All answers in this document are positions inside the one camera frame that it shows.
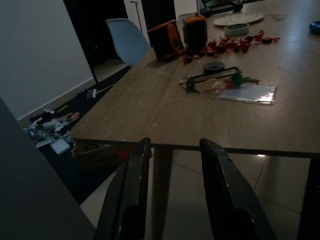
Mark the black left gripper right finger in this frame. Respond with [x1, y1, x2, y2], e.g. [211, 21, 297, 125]
[198, 137, 270, 240]

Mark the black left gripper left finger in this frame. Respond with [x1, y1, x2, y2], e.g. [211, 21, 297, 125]
[93, 137, 152, 240]

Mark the wooden table leg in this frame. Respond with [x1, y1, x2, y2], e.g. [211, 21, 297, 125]
[153, 147, 174, 209]

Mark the white paper booklet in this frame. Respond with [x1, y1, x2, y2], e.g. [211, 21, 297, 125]
[50, 139, 72, 155]

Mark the dark grey panel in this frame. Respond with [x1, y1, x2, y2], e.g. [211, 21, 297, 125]
[0, 96, 96, 240]

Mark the black floor mat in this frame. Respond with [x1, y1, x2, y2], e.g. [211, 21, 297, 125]
[37, 71, 131, 202]

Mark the clear plastic card sleeve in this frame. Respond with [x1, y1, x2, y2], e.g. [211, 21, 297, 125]
[213, 84, 278, 106]

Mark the black tape roll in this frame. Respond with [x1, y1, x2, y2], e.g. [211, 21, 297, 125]
[203, 61, 226, 74]

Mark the light blue plastic chair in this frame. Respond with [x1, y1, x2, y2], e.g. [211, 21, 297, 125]
[105, 18, 152, 68]

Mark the orange black device lying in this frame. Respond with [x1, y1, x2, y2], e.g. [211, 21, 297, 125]
[146, 19, 184, 61]

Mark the white tape roll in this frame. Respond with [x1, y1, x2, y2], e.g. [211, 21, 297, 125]
[224, 23, 251, 37]

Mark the orange black device upright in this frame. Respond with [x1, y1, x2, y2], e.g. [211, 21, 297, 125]
[182, 13, 209, 54]

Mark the round patterned plate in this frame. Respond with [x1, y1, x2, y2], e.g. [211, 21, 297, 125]
[212, 11, 266, 27]

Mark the thin metal stand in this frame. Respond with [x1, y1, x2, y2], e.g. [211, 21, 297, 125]
[130, 0, 144, 34]

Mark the black rectangular frame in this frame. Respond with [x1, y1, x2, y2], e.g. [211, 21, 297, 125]
[178, 66, 243, 90]

